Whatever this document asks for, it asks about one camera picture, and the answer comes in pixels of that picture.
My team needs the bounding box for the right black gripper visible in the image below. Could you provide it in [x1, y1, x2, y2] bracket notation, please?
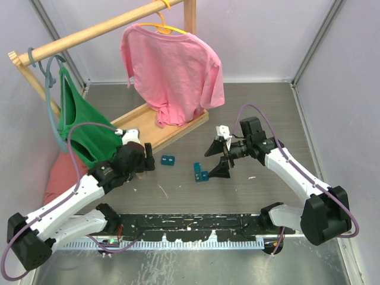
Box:
[205, 138, 252, 178]

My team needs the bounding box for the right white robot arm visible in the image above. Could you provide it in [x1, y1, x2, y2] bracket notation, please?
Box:
[205, 117, 353, 245]

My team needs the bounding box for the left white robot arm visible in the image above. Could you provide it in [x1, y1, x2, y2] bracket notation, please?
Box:
[7, 141, 155, 271]

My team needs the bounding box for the teal pill box pair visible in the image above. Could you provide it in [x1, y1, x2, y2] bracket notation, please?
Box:
[160, 155, 175, 166]

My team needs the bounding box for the wooden clothes rack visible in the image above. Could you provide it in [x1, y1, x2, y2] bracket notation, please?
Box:
[7, 0, 210, 155]

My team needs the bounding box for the green tank top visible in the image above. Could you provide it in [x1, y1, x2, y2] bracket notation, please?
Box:
[58, 67, 122, 168]

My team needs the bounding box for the pink t-shirt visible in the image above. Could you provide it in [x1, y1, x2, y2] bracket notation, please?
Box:
[120, 24, 225, 128]

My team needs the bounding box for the red folded cloth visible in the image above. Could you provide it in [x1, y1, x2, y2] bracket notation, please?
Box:
[43, 151, 77, 205]

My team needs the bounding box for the grey-blue plastic hanger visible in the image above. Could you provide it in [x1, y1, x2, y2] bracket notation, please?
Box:
[26, 47, 69, 154]

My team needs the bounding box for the yellow plastic hanger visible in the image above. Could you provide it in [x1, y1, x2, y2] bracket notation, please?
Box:
[139, 12, 186, 34]

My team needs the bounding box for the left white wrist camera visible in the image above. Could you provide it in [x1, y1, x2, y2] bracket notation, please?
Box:
[115, 128, 141, 145]

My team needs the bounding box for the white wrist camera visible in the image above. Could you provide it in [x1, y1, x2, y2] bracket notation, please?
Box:
[216, 125, 233, 151]
[115, 128, 141, 145]

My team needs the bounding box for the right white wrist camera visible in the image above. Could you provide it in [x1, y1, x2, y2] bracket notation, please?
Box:
[216, 125, 233, 151]

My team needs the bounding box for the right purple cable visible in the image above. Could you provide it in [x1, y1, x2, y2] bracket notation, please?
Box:
[231, 103, 360, 239]

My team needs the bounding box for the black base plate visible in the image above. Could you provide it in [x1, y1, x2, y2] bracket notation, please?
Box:
[91, 214, 281, 242]

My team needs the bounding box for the white slotted cable duct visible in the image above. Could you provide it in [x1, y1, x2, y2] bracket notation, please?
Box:
[59, 236, 265, 251]

